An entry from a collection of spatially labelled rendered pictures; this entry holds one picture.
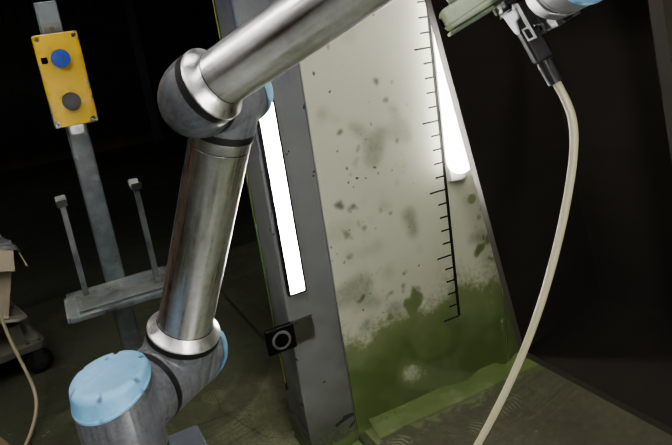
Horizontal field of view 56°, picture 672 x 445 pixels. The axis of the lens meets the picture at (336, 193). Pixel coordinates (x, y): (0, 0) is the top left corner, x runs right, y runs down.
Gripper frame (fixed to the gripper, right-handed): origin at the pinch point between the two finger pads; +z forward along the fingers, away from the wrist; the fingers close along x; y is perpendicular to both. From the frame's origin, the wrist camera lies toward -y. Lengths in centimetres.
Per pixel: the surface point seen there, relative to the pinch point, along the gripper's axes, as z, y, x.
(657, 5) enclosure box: -11.5, 12.7, 15.7
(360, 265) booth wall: 95, 46, -58
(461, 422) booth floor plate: 99, 115, -57
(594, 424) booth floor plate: 89, 133, -17
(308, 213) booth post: 84, 21, -62
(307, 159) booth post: 83, 6, -53
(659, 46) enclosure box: -9.2, 18.8, 14.1
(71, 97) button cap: 61, -43, -99
